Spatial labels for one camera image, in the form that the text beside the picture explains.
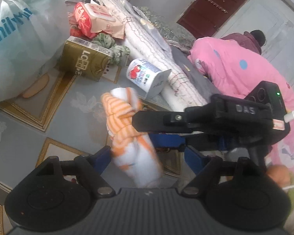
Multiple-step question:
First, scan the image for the orange white striped towel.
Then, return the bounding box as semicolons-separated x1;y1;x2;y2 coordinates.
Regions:
101;87;162;188

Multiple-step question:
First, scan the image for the person's right hand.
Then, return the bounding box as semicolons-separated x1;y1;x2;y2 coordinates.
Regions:
266;165;291;191

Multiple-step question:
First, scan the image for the white strawberry milk carton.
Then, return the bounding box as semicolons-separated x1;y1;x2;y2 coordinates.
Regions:
126;59;171;99

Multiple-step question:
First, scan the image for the pink polka dot jacket person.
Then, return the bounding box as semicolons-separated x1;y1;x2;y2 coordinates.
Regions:
187;29;294;189

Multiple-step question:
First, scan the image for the green white cloth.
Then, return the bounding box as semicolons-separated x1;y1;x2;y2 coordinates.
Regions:
91;33;131;65

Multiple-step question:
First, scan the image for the gold cardboard box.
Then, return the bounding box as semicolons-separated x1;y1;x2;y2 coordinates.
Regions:
58;36;113;81

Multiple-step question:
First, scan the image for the red white tissue package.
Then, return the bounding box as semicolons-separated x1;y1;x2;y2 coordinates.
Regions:
68;2;125;39

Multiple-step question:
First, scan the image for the dark red door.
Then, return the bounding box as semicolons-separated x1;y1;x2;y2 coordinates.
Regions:
177;0;246;38

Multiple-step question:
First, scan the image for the large white plastic bag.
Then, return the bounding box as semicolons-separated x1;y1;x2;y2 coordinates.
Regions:
0;0;69;102

